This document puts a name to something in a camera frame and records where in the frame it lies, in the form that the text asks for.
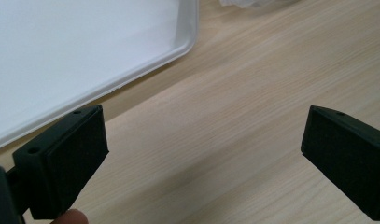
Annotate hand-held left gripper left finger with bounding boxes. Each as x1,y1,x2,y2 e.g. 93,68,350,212
11,104,110,220

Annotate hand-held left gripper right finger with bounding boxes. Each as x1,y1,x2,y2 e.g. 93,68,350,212
300,105,380,221

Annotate white plastic bin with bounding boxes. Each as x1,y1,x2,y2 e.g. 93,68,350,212
0,0,200,153

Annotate clear plastic bag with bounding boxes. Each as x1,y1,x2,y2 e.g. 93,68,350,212
218,0,301,9

